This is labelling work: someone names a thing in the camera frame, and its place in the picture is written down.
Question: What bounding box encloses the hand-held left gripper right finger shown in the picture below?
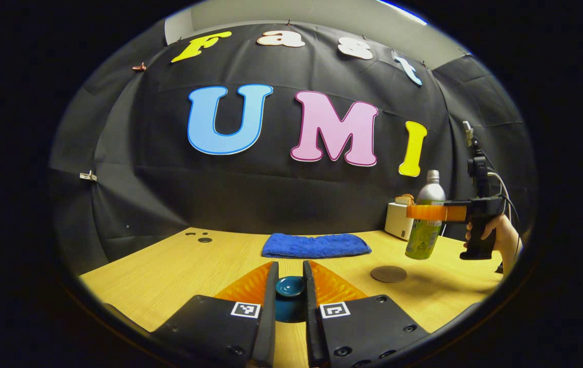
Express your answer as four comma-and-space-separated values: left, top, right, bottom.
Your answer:
302, 260, 430, 368

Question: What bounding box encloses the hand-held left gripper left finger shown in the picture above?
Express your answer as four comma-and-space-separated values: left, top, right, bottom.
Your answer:
151, 261, 280, 368

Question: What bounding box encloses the silver water bottle green label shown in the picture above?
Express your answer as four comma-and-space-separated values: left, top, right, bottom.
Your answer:
405, 170, 446, 260

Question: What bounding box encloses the teal teacup lid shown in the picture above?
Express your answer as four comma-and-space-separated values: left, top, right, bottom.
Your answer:
273, 275, 308, 324

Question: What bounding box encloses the brown round coaster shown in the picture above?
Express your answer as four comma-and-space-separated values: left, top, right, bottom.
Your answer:
370, 265, 408, 284

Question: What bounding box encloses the white toaster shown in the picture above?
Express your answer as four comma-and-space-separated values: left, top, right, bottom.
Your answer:
384, 202, 415, 241

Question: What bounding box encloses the blue folded towel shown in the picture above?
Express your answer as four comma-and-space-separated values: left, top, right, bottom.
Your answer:
261, 233, 373, 259

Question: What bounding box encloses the black backdrop cloth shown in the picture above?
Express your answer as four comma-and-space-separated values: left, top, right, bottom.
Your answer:
48, 20, 539, 277

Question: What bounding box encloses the thin grey cable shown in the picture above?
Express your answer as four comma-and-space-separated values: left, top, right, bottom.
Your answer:
487, 171, 522, 256

